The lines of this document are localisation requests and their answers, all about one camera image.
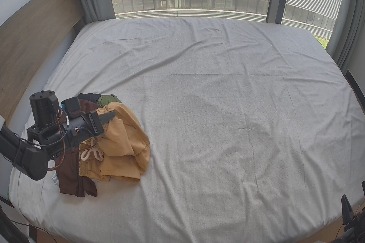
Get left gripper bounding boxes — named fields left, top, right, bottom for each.
left=66, top=110, right=117, bottom=149

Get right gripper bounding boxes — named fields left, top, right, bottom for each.
left=341, top=181, right=365, bottom=243

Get tan shorts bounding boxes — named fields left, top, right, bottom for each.
left=78, top=101, right=151, bottom=183

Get bed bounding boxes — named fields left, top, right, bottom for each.
left=0, top=0, right=365, bottom=243

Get green garment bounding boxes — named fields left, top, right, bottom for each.
left=97, top=94, right=122, bottom=108

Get dark grey garment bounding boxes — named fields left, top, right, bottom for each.
left=77, top=93, right=100, bottom=102

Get dark brown garment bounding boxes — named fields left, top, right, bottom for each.
left=56, top=99, right=99, bottom=197

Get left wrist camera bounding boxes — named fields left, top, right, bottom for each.
left=60, top=97, right=84, bottom=120

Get black cable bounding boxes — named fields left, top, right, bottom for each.
left=0, top=195, right=37, bottom=243

